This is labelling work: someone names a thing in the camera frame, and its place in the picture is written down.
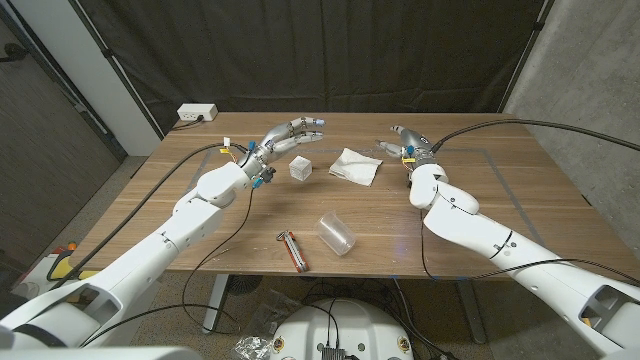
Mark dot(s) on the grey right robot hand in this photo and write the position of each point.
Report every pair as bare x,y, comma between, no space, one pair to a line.
417,145

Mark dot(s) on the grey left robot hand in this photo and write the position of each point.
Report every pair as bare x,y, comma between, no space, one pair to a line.
277,142

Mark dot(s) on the white tissue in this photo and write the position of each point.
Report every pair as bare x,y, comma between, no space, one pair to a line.
357,167

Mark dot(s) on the clear plastic measuring cup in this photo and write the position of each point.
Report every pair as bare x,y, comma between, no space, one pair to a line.
337,235

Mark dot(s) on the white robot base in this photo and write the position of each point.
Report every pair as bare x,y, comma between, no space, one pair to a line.
350,325

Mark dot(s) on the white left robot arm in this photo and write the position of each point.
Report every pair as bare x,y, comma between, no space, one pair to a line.
190,225

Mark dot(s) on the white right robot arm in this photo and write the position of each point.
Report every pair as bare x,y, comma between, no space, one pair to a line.
475,225

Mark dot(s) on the white lattice block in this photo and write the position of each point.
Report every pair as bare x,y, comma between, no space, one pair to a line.
300,168

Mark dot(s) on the orange grey toy knife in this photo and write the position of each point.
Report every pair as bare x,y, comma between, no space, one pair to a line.
297,255

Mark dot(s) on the white power strip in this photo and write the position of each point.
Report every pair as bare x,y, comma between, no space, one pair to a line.
197,112

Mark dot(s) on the black backdrop curtain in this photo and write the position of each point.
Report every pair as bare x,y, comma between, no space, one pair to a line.
320,55

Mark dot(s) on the black round floor fan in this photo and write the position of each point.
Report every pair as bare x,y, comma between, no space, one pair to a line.
244,284

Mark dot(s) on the clear plastic bag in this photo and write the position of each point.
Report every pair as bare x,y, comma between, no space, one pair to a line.
272,312

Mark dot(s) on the black backdrop pole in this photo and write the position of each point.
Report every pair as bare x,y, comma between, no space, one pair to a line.
537,24
107,52

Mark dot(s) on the grey table leg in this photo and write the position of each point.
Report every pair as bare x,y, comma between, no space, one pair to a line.
470,310

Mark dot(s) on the white table leg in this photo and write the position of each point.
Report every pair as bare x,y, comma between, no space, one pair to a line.
215,305

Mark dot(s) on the crumpled silver foil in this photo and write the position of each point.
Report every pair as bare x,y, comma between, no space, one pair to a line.
252,347

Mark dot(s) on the grey heatsink box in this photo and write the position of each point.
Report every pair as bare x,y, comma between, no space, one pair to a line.
332,353

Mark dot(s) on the yellow black floor object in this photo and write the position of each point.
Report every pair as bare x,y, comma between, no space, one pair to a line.
65,267

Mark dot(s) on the white robot chest cover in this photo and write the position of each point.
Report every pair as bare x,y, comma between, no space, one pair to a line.
100,354

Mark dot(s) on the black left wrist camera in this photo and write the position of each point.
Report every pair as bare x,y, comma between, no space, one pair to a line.
267,175

